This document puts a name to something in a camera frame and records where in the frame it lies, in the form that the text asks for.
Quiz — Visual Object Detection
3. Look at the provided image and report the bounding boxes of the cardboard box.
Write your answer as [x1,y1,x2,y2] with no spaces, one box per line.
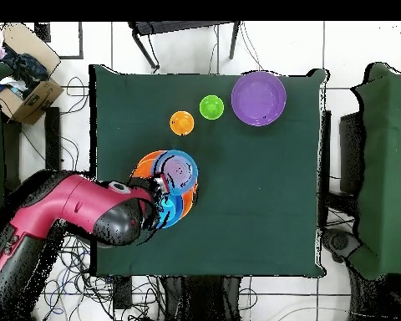
[0,22,65,125]

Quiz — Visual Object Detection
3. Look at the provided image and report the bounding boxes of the black bench frame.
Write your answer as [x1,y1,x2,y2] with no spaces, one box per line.
[1,106,63,191]

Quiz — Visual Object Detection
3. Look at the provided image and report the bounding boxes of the black equipment case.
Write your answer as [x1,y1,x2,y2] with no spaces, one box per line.
[338,111,367,196]

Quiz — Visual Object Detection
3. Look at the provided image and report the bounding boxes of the large purple bowl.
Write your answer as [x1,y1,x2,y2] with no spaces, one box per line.
[231,70,287,127]

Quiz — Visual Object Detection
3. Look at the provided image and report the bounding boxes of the black pedestal foot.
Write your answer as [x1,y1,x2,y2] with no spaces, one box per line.
[322,227,363,263]

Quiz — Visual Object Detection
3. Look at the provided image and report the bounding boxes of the dark blue cloth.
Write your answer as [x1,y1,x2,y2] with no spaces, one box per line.
[1,46,49,91]

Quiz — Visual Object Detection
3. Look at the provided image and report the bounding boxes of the black square floor frame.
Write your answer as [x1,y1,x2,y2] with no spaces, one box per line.
[33,21,84,60]

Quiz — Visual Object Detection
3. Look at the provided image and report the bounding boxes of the green cup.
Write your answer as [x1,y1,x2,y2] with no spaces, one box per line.
[199,94,226,120]

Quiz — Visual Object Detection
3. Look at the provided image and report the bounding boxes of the blue ribbed-bottom bowl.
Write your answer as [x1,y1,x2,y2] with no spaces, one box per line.
[155,150,199,196]

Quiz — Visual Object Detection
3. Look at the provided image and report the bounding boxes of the black metal chair frame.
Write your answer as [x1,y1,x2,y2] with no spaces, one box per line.
[127,20,241,70]

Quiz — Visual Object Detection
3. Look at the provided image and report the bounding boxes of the large blue bowl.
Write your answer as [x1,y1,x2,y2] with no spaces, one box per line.
[153,193,186,230]

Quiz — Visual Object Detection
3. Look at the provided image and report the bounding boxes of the dark green tablecloth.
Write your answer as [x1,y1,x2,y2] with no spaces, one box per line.
[88,64,330,278]

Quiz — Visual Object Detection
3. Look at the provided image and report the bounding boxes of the tangle of black cables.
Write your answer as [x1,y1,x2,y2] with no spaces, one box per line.
[19,75,161,321]

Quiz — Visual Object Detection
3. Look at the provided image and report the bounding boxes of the orange cup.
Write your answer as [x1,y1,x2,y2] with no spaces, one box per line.
[169,110,195,137]

